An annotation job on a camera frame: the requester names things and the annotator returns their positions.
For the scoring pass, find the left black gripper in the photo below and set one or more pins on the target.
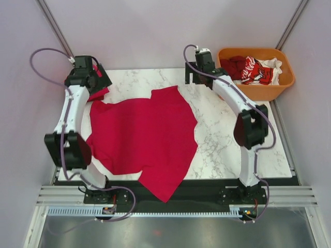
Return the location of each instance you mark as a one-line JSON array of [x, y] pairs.
[[103, 83]]

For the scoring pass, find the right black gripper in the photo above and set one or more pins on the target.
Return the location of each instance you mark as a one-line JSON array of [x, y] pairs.
[[189, 69]]

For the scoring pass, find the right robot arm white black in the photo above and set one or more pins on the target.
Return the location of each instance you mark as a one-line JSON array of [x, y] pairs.
[[251, 127]]

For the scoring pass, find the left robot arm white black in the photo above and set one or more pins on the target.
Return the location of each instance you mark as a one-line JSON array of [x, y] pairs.
[[67, 148]]

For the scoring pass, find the folded pink t shirt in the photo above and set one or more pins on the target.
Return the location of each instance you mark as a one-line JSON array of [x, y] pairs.
[[97, 70]]

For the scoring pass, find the folded dark red t shirt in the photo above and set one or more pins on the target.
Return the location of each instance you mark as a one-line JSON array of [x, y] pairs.
[[98, 95]]

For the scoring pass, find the dark red crumpled t shirt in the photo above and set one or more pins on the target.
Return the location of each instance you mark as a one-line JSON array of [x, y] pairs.
[[232, 68]]

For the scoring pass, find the orange plastic basket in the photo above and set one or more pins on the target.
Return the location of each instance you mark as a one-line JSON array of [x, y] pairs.
[[259, 92]]

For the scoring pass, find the red white printed t shirt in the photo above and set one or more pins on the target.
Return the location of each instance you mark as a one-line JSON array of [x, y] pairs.
[[252, 71]]

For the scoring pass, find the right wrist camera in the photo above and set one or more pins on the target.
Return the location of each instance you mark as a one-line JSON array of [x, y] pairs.
[[201, 50]]

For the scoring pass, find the left aluminium frame post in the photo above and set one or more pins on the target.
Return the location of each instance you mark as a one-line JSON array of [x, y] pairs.
[[47, 13]]

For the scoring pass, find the aluminium frame post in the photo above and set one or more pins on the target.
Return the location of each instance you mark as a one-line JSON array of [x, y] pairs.
[[292, 23], [47, 13]]

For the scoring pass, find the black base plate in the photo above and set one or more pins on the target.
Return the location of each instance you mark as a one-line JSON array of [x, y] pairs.
[[209, 194]]

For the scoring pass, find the aluminium rail profile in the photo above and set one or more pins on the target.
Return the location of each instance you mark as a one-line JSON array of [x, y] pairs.
[[280, 196]]

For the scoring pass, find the right aluminium frame post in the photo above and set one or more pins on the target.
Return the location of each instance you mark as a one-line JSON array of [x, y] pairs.
[[292, 23]]

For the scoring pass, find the grey slotted cable duct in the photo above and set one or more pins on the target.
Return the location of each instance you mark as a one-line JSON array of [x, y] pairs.
[[104, 212]]

